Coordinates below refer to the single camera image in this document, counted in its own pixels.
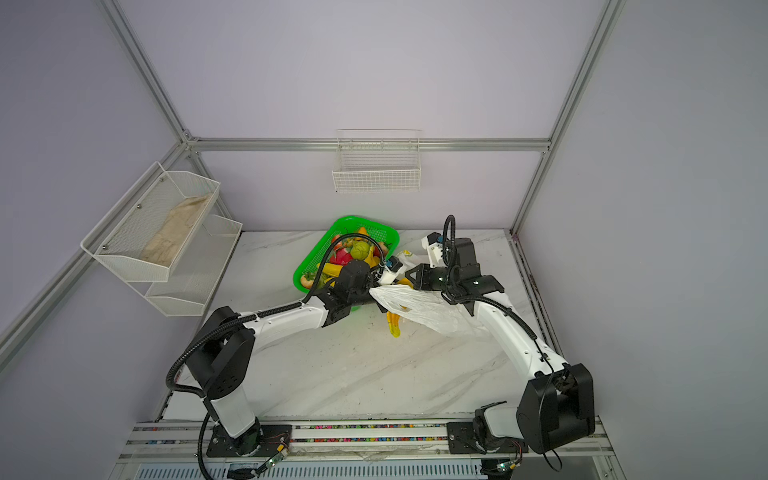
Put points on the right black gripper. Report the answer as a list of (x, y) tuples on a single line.
[(420, 282)]

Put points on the white lemon print plastic bag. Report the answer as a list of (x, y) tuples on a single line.
[(427, 308)]

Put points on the yellow banana bunch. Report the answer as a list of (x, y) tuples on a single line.
[(320, 277), (393, 319)]

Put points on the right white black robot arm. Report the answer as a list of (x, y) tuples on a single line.
[(556, 406)]

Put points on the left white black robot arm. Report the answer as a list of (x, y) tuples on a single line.
[(214, 365)]

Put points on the red dragon fruit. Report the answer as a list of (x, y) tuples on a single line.
[(342, 257)]

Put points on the green plastic basket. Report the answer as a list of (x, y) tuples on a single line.
[(387, 237)]

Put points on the lower white mesh shelf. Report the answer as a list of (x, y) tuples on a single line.
[(192, 283)]

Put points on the white mesh shelf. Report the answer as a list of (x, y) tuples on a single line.
[(119, 238), (192, 283)]

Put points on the beige cloth in shelf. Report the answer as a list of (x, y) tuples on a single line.
[(166, 244)]

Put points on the upper white mesh shelf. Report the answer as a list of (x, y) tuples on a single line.
[(119, 238)]

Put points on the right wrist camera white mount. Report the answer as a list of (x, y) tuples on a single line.
[(433, 245)]

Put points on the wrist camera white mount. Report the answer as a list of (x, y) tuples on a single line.
[(433, 245), (392, 271)]

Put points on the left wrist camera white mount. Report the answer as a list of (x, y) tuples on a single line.
[(392, 271)]

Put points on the white wire wall basket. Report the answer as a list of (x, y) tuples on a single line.
[(377, 161)]

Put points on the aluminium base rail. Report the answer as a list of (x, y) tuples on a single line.
[(355, 449)]

